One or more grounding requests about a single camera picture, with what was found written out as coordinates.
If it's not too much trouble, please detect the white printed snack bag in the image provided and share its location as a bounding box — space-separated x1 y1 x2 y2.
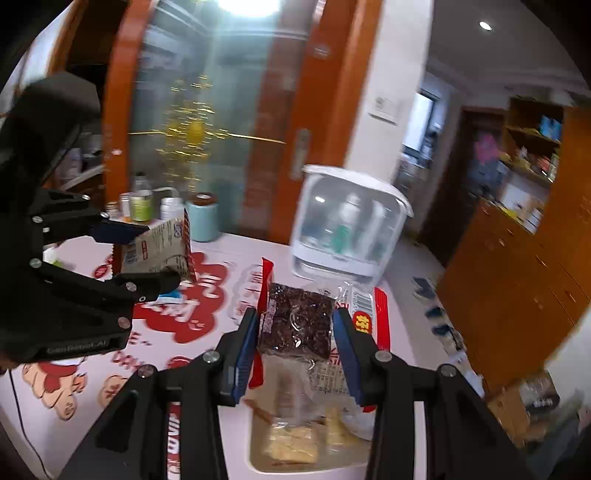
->
111 208 197 283

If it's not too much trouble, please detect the dark red bean cake packet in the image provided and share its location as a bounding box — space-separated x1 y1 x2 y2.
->
249 259 391 431

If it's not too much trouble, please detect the toast bread bag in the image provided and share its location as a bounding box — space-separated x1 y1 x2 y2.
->
262 407 370 470

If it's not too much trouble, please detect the green label plastic bottle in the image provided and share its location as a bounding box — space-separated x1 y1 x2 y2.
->
130 172 153 223

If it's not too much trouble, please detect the white squeeze bottle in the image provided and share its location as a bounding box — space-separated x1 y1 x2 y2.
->
153 186 184 221

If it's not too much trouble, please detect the light blue canister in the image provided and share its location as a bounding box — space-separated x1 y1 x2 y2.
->
185 192 221 243

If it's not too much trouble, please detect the blue slipper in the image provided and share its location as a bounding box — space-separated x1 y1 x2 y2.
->
413 277 435 299

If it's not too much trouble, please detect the white plastic storage bin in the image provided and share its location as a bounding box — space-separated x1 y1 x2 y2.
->
216 368 431 480

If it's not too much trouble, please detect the white cosmetics organizer box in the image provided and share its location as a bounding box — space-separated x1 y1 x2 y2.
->
290 164 414 287

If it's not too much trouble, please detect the cardboard box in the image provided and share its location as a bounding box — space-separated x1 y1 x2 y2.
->
488 371 561 448

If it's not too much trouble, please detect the wooden cabinet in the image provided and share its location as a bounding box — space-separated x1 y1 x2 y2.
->
437 98 590 396

